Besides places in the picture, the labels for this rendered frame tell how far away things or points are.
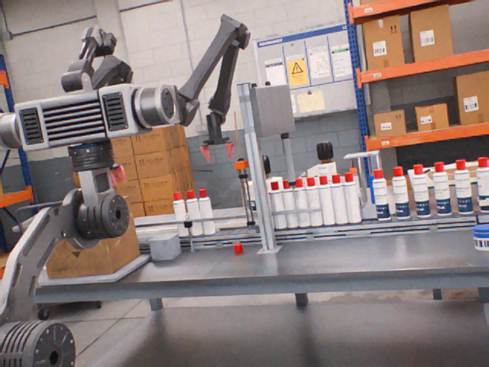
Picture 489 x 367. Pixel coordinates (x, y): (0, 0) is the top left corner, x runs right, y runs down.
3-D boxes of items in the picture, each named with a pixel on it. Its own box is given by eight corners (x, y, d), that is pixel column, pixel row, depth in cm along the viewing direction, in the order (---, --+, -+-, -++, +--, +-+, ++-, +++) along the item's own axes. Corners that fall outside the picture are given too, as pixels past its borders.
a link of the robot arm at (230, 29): (225, 1, 182) (250, 14, 181) (227, 22, 196) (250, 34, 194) (157, 108, 175) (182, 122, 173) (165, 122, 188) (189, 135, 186)
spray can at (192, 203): (205, 232, 240) (197, 189, 237) (200, 235, 235) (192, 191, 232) (195, 234, 241) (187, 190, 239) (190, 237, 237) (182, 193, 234)
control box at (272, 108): (296, 131, 210) (289, 82, 208) (263, 137, 201) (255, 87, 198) (280, 132, 219) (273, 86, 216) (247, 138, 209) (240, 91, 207)
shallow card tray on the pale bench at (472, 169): (484, 169, 332) (484, 164, 332) (496, 174, 309) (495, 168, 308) (427, 177, 338) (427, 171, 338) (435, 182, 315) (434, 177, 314)
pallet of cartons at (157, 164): (208, 236, 638) (188, 122, 620) (190, 255, 558) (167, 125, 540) (116, 248, 660) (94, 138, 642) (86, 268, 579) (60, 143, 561)
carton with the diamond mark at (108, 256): (140, 255, 229) (129, 195, 226) (113, 274, 207) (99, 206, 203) (81, 261, 238) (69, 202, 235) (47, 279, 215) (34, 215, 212)
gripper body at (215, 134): (208, 144, 230) (205, 127, 229) (230, 141, 227) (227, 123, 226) (202, 144, 223) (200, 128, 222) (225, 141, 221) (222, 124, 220)
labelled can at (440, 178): (451, 212, 203) (445, 160, 201) (452, 216, 198) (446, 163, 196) (437, 214, 205) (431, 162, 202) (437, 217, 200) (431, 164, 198)
